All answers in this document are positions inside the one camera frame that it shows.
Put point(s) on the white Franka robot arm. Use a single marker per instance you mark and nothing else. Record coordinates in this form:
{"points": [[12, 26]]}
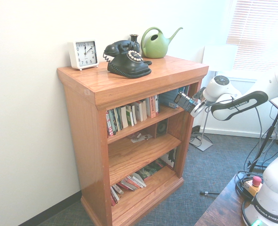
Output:
{"points": [[223, 87]]}

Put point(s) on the wooden bookcase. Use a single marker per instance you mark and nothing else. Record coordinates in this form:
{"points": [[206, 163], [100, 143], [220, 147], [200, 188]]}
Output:
{"points": [[134, 77]]}

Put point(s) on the light blue spine book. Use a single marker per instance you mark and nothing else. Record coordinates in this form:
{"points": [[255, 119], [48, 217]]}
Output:
{"points": [[184, 90]]}

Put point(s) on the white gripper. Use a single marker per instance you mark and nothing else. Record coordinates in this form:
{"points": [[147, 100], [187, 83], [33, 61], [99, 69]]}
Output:
{"points": [[197, 109]]}

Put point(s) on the cream paperback book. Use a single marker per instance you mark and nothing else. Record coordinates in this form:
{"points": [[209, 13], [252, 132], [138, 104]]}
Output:
{"points": [[124, 117]]}

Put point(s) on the blue paperback book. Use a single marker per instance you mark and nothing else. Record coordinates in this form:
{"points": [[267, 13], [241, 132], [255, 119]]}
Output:
{"points": [[184, 101]]}

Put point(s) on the white floor lamp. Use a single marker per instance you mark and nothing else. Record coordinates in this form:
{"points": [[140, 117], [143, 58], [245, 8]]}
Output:
{"points": [[220, 57]]}

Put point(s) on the red white spine book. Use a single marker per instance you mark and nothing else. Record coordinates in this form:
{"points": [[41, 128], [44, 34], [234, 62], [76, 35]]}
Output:
{"points": [[109, 124]]}

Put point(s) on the dark teal cover book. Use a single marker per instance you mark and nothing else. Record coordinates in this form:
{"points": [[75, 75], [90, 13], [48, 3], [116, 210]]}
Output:
{"points": [[168, 99]]}

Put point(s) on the orange spine book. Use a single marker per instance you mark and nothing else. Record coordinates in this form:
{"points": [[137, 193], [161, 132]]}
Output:
{"points": [[153, 107]]}

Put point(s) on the grey white thin book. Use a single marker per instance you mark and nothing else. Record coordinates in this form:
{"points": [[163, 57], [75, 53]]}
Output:
{"points": [[137, 180]]}

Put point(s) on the dark green spine book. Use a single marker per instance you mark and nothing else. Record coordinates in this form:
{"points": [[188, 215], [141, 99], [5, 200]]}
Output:
{"points": [[116, 120]]}

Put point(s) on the green plastic watering can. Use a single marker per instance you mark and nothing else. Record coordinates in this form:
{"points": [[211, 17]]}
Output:
{"points": [[155, 46]]}

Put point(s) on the black rotary telephone base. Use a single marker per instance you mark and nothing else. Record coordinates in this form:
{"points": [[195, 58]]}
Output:
{"points": [[129, 66]]}

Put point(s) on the black telephone handset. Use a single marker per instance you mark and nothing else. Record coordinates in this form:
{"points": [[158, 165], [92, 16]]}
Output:
{"points": [[116, 47]]}

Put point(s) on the green cover book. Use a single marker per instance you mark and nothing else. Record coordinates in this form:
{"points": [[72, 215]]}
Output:
{"points": [[130, 117]]}

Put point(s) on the white square alarm clock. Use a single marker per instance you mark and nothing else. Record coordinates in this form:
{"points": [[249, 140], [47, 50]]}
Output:
{"points": [[84, 54]]}

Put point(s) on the emergency stop button box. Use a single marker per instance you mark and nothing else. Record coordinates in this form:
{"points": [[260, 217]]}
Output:
{"points": [[254, 184]]}

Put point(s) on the dark green flat book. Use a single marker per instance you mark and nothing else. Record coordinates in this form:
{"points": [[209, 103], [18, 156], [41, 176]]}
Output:
{"points": [[150, 170]]}

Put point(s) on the window blinds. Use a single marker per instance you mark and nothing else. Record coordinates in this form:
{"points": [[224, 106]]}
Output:
{"points": [[258, 33]]}

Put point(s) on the black rod silver tip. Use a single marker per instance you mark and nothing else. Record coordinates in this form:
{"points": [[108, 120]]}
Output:
{"points": [[209, 193]]}

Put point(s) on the black glossy vase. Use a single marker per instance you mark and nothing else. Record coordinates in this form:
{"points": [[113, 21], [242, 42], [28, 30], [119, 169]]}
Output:
{"points": [[134, 38]]}

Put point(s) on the thick white paperback book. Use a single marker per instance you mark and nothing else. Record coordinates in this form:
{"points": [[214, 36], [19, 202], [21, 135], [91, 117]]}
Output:
{"points": [[140, 110]]}

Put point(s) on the leaning red books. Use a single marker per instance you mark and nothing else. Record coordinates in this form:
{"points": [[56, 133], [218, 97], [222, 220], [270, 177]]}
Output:
{"points": [[113, 197]]}

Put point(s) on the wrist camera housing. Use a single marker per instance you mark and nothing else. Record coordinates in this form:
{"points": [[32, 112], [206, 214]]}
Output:
{"points": [[198, 93]]}

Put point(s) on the bright red spine book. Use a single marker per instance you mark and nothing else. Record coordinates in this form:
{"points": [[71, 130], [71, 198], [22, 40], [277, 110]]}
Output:
{"points": [[127, 186]]}

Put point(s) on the dark wooden table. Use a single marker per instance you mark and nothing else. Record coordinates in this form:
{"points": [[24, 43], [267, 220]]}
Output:
{"points": [[221, 209]]}

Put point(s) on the white book red mark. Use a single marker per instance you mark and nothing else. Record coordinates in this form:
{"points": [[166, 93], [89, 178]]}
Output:
{"points": [[140, 177]]}

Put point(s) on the white black cover book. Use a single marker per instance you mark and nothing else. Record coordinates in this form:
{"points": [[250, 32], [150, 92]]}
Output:
{"points": [[169, 159]]}

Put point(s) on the dark red spine book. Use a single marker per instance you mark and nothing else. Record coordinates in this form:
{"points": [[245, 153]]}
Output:
{"points": [[132, 183]]}

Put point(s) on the black tripod stand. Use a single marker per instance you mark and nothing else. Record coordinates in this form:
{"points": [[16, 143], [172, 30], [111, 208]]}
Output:
{"points": [[268, 136]]}

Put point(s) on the small dark speaker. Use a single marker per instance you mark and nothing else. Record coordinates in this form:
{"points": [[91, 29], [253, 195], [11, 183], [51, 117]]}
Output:
{"points": [[162, 128]]}

